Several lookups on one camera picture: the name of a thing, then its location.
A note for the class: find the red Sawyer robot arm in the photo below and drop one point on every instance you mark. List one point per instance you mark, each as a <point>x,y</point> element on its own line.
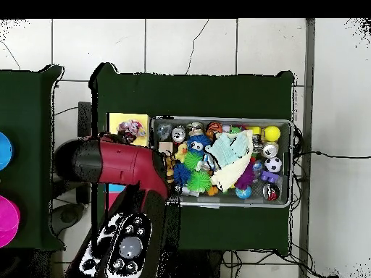
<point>121,162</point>

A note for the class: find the blue spiky ball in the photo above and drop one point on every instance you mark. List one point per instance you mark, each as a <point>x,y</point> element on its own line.
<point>182,174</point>

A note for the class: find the orange tiger striped toy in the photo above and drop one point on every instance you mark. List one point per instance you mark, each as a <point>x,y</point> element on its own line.
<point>214,128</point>

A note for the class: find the blue furry monster toy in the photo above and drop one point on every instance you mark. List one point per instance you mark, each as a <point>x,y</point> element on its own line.
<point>198,143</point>

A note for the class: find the black and white soccer ball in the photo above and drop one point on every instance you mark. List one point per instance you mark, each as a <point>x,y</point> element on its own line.
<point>273,164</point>

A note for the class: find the yellow tennis ball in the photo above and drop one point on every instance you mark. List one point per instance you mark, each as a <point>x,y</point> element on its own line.
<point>272,133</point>

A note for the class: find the dark green table cloth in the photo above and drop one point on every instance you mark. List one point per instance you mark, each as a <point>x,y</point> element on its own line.
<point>26,101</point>
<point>188,95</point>

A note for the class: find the wooden box with three holes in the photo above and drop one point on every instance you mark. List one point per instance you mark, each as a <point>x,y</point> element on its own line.
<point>113,127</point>

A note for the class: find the green spiky ball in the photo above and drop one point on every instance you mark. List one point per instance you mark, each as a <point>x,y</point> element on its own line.
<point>200,182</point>

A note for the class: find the plain wooden cube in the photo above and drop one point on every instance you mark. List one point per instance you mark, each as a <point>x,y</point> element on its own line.
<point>166,146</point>

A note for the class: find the confetti print cloth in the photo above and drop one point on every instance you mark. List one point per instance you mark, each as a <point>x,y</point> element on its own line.
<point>132,129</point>

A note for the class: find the cream muslin cloth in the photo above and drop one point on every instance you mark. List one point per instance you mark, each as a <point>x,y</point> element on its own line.
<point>229,173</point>

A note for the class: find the magenta round disc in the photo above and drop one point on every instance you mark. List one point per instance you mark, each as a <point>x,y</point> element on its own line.
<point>8,220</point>

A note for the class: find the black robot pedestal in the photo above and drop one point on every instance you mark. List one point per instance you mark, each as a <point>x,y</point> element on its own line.
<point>203,266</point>

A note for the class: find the yellow plush duck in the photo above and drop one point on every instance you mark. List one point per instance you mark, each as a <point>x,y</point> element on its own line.
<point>181,153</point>

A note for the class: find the blue round disc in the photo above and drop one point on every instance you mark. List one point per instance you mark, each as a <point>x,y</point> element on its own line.
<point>5,150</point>

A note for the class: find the light blue muslin cloth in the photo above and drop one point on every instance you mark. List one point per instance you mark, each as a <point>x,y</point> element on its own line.
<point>226,149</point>

